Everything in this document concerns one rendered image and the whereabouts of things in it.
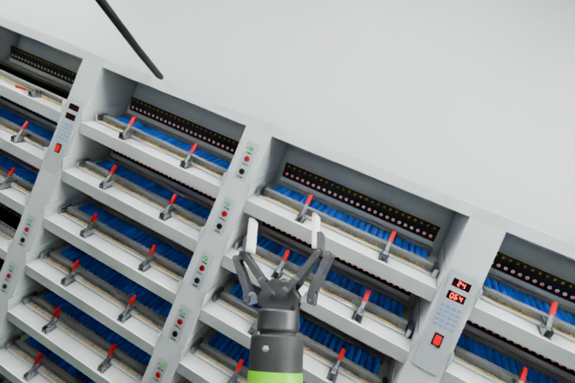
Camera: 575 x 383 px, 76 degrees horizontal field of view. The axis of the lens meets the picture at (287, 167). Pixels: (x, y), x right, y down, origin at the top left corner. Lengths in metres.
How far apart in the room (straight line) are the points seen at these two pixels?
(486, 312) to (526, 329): 0.10
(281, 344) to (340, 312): 0.52
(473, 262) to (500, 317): 0.15
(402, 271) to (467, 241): 0.19
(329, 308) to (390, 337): 0.18
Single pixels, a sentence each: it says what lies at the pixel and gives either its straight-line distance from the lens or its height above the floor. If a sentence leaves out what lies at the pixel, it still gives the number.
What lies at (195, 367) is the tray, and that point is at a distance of 1.37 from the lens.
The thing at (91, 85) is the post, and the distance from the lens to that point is 1.54.
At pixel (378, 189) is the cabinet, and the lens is 1.29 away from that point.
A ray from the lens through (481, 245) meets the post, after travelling 1.12.
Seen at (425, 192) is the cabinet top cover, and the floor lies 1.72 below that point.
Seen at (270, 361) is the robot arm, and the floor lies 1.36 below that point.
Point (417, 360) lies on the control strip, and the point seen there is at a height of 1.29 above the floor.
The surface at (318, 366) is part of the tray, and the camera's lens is 1.25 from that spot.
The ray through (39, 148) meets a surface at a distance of 1.73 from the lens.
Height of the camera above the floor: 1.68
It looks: 2 degrees down
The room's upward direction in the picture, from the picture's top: 23 degrees clockwise
